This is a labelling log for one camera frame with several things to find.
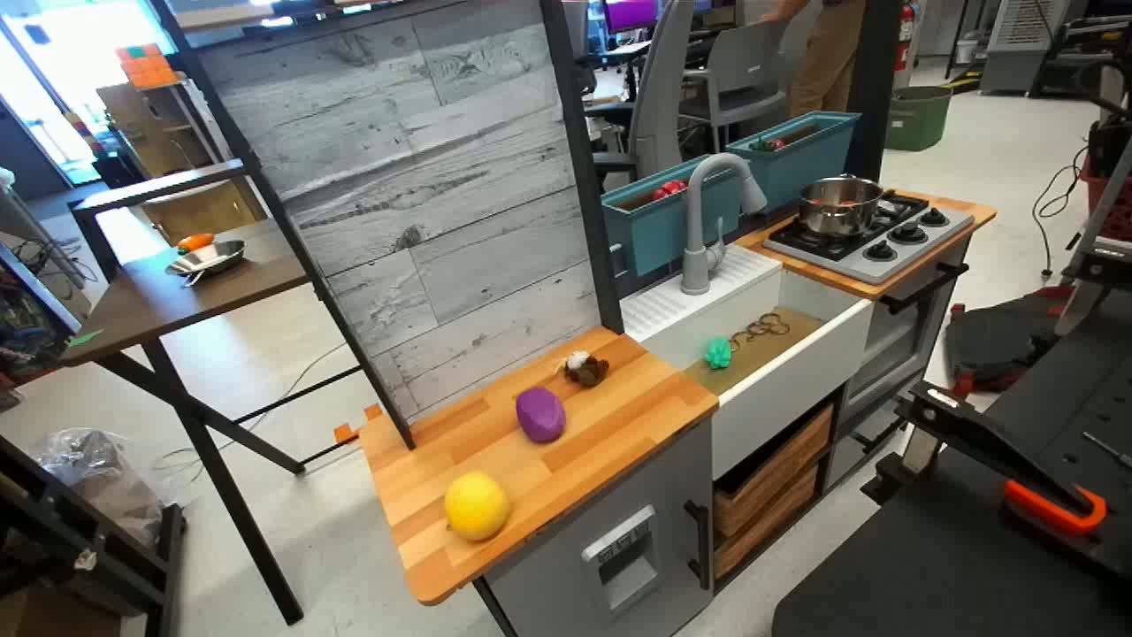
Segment grey tap faucet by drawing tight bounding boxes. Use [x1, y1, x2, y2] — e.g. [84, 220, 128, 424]
[674, 148, 772, 300]

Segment brown and white toy food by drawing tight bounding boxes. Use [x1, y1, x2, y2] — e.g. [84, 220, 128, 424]
[563, 349, 612, 392]

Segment purple toy eggplant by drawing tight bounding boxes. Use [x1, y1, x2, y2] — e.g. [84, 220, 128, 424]
[512, 386, 571, 451]

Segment wooden butcher block countertop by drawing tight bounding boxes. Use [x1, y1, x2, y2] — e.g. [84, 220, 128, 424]
[357, 326, 720, 609]

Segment teal plastic bin with cutout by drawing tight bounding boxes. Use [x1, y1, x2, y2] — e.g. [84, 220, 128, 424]
[601, 158, 772, 283]

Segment teal spiky toy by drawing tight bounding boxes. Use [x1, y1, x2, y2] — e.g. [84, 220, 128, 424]
[699, 335, 740, 376]

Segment grey wood pattern backdrop panel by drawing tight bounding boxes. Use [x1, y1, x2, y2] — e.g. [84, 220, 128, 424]
[147, 0, 608, 453]

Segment yellow toy lemon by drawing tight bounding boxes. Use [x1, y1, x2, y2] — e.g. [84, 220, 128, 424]
[442, 472, 512, 546]

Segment white toy sink basin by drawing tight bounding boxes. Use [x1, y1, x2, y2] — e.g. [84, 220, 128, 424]
[620, 246, 878, 481]

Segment grey office chair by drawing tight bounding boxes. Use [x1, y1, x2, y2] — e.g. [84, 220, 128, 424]
[588, 0, 699, 185]

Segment toy kitchen unit grey cabinet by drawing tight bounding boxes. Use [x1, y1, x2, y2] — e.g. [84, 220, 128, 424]
[469, 228, 982, 637]

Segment wooden slat crate drawers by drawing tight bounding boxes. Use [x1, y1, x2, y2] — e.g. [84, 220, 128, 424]
[711, 404, 842, 583]

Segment steel cooking pot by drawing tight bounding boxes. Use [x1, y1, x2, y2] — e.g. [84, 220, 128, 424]
[796, 175, 887, 246]

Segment grey plastic chair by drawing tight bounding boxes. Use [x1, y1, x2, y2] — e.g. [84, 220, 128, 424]
[680, 12, 821, 157]

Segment toy stove top black burners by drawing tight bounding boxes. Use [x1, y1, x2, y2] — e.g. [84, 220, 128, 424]
[736, 189, 1001, 300]

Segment white and black device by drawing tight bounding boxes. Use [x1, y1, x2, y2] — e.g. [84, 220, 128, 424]
[165, 236, 251, 288]

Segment person in tan trousers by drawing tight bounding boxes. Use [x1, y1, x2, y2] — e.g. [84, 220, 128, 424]
[753, 0, 875, 118]

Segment green waste bin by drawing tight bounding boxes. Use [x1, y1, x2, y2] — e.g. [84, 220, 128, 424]
[884, 80, 954, 157]

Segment dark brown side table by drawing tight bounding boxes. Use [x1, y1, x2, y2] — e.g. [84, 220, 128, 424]
[0, 157, 368, 630]

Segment red fire extinguisher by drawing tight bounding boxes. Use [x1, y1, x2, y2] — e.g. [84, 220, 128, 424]
[891, 3, 924, 76]

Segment black work table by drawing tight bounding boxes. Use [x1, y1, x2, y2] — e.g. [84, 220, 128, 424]
[769, 288, 1132, 637]

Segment orange box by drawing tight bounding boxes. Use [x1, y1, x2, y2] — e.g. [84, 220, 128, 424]
[114, 43, 183, 97]

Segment clear plastic bag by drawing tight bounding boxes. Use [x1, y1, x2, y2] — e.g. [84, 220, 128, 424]
[39, 424, 165, 548]

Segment orange clamp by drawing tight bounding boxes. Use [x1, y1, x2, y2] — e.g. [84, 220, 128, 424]
[997, 474, 1114, 542]

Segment stacked boxes clutter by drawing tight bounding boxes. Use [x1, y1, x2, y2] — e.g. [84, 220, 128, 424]
[0, 167, 95, 382]

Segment black vertical frame post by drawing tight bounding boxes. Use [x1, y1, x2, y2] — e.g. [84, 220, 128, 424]
[536, 0, 626, 335]

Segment black oven door handle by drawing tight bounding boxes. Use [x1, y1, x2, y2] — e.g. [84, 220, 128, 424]
[878, 259, 971, 319]

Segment black metal bracket bar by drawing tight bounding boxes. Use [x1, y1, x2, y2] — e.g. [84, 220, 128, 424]
[898, 379, 1071, 512]

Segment black low shelf frame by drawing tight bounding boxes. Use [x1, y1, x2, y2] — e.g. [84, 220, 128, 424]
[0, 434, 191, 637]

